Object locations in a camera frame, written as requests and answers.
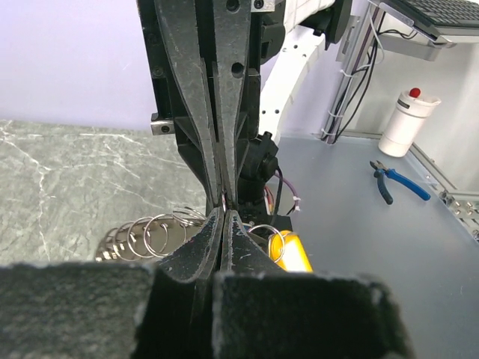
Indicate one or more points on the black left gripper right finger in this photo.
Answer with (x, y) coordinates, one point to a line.
(263, 311)

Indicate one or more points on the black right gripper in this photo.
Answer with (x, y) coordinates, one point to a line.
(204, 59)

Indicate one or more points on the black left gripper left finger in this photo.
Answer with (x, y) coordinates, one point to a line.
(97, 310)

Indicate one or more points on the yellow key tag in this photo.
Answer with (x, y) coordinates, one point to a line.
(284, 248)

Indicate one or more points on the metal disc with key rings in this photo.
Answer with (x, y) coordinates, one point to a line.
(149, 238)

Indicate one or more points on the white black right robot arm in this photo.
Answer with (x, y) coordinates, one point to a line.
(309, 28)

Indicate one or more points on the black keyboard on stand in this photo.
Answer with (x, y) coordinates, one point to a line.
(434, 26)

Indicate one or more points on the white plastic bottle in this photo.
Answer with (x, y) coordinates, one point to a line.
(411, 111)

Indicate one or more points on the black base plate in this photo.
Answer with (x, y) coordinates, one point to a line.
(256, 219)

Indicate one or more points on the blue handled pliers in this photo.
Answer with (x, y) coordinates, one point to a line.
(381, 172)

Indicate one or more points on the aluminium rail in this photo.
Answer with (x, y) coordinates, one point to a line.
(462, 204)

